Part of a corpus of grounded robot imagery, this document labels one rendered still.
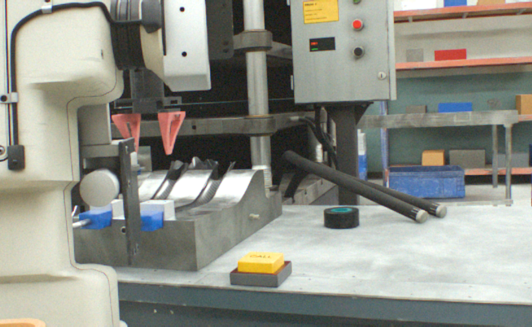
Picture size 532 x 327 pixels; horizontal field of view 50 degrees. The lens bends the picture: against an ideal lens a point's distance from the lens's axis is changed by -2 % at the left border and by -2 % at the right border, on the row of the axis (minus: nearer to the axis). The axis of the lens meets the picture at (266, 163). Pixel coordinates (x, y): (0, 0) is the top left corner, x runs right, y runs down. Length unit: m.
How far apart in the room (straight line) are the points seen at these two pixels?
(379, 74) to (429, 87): 5.91
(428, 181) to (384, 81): 3.06
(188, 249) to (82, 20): 0.53
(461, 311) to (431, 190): 3.95
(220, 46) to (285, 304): 0.41
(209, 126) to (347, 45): 0.50
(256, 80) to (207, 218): 0.75
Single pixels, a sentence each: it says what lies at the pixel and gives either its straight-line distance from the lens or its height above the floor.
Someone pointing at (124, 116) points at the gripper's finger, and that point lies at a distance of 1.05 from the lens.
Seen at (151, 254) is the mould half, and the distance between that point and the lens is 1.06.
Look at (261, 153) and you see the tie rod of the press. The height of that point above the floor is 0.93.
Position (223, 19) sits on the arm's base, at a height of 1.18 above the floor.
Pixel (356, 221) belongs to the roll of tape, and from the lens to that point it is 1.31.
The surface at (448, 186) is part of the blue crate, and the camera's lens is 4.81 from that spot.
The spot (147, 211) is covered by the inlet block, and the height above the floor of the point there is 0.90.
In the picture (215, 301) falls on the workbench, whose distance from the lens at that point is 0.96.
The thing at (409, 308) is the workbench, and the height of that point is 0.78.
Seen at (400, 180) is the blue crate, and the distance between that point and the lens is 4.77.
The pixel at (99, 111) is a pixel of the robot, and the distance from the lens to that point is 0.78.
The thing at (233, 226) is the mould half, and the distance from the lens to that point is 1.17.
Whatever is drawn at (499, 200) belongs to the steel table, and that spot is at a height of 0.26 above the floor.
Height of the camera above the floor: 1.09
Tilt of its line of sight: 6 degrees down
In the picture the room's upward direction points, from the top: 3 degrees counter-clockwise
